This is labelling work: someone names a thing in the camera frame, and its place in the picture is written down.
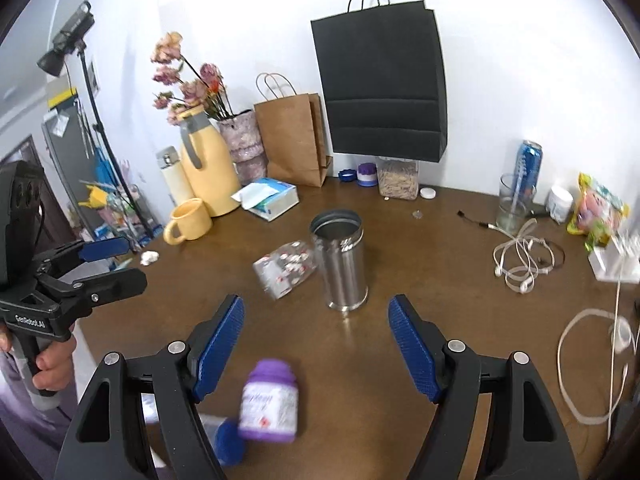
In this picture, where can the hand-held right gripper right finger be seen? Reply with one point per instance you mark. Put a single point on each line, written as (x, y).
(412, 347)

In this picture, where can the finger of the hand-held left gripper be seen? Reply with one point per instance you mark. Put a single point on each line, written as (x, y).
(105, 249)
(115, 285)

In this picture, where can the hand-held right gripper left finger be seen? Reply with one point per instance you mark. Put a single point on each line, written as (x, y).
(220, 345)

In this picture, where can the clear plastic candy bag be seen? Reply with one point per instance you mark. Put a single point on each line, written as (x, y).
(282, 272)

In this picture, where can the person's left forearm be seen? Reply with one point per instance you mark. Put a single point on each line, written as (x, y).
(30, 435)

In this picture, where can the stainless steel cup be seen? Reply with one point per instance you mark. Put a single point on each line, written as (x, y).
(342, 265)

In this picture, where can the person's left hand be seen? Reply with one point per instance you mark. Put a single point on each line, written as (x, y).
(52, 367)

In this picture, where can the cluttered shelf cart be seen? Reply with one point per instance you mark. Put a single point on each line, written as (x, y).
(117, 207)

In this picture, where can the crumpled white paper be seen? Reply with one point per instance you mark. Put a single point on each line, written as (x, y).
(149, 258)

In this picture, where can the purple pill bottle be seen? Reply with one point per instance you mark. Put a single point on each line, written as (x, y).
(267, 405)

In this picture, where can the grey refrigerator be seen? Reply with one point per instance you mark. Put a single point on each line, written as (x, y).
(65, 160)

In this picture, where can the yellow mug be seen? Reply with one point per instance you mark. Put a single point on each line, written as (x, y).
(192, 221)

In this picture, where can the blue-lidded clear jar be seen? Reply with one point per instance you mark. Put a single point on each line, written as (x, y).
(230, 442)

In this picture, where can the white thermos bottle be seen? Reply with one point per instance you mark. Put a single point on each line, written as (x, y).
(175, 180)

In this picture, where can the yellow thermos jug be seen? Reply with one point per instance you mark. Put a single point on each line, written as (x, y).
(210, 180)

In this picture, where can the white earphones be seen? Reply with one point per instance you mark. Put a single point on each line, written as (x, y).
(520, 270)

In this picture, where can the black tripod stand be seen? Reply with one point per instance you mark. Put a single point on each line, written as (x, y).
(92, 95)

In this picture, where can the tissue box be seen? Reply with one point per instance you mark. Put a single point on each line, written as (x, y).
(275, 200)

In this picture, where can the white round cap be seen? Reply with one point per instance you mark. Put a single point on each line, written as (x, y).
(427, 193)

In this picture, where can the clear snack container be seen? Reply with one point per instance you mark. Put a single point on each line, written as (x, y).
(397, 180)

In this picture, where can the clear drinking glass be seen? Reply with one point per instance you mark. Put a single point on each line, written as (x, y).
(512, 210)

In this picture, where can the pink patterned vase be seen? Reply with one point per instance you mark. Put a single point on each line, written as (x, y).
(245, 142)

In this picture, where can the small purple jar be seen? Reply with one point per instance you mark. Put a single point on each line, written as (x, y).
(367, 175)

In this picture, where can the blue bottle cap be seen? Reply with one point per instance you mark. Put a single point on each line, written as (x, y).
(346, 175)

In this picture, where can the white plastic jar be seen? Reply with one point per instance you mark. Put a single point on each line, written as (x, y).
(559, 205)

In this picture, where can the dried pink flowers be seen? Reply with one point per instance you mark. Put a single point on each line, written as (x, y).
(167, 50)

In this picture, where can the white plastic box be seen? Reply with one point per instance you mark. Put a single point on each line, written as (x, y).
(612, 267)

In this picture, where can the brown paper bag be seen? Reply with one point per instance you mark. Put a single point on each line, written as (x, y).
(290, 135)

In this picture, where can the blue drink can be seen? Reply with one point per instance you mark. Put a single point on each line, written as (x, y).
(531, 157)

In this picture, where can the colourful snack bag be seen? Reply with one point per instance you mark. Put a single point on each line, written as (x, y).
(597, 210)

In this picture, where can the black paper bag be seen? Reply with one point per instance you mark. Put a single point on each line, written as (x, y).
(382, 75)

